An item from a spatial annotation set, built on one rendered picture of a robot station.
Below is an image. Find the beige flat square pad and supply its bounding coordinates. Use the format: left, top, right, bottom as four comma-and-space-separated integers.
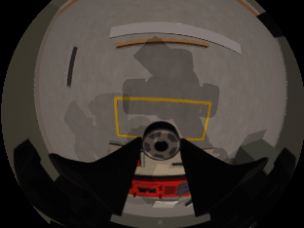
152, 200, 179, 208

